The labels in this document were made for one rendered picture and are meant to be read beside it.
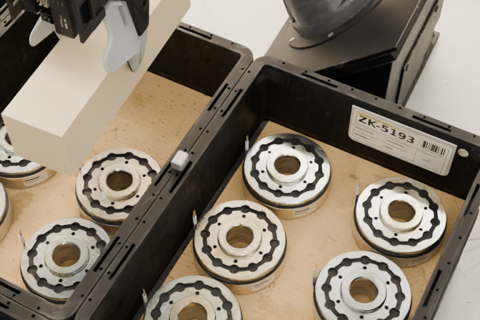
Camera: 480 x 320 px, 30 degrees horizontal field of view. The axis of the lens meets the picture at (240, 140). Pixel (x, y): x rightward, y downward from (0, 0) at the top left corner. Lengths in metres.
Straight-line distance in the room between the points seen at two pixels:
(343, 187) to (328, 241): 0.08
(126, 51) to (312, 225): 0.34
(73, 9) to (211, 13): 0.73
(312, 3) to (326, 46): 0.06
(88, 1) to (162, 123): 0.41
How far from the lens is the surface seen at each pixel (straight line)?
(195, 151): 0.97
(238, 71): 1.04
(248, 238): 1.01
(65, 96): 0.80
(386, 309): 0.96
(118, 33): 0.79
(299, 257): 1.01
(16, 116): 0.80
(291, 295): 0.99
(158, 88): 1.16
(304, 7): 1.21
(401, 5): 1.14
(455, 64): 1.39
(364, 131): 1.05
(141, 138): 1.11
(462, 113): 1.33
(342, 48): 1.15
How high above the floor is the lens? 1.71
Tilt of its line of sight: 53 degrees down
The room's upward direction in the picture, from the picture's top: 1 degrees counter-clockwise
